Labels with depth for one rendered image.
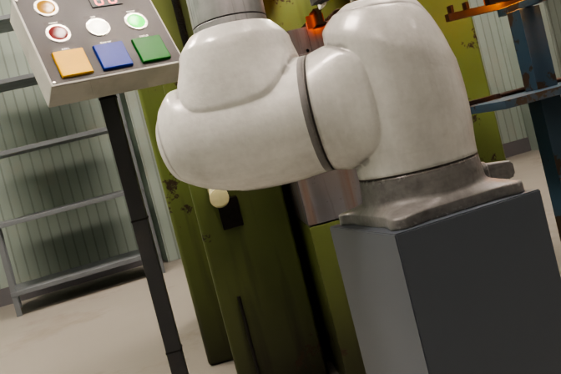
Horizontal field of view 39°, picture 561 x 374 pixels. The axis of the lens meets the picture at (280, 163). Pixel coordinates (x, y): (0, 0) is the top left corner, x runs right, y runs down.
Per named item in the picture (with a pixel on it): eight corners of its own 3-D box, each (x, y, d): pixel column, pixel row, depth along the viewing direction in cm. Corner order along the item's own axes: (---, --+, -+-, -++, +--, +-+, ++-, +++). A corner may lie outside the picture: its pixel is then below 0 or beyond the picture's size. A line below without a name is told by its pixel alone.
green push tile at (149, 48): (171, 56, 194) (159, 34, 196) (143, 61, 190) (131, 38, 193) (170, 61, 195) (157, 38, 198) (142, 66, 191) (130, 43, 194)
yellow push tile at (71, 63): (94, 70, 184) (82, 46, 186) (62, 76, 180) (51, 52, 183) (93, 75, 185) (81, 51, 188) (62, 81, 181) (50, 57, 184)
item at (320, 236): (484, 357, 214) (444, 191, 212) (351, 396, 211) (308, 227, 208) (427, 313, 270) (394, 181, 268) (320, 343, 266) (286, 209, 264)
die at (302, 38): (349, 44, 214) (341, 13, 214) (278, 62, 213) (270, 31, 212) (325, 60, 256) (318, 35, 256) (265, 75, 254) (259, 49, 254)
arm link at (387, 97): (483, 157, 91) (438, -30, 90) (331, 191, 95) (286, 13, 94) (478, 145, 106) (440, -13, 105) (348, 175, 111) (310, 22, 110)
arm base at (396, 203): (556, 182, 96) (546, 137, 96) (397, 231, 89) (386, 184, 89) (474, 183, 113) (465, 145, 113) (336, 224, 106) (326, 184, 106)
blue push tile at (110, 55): (133, 63, 189) (121, 40, 191) (104, 68, 185) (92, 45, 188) (132, 68, 190) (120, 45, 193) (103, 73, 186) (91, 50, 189)
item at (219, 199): (233, 206, 181) (227, 184, 181) (210, 212, 181) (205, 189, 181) (227, 194, 225) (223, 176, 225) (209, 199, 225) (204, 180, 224)
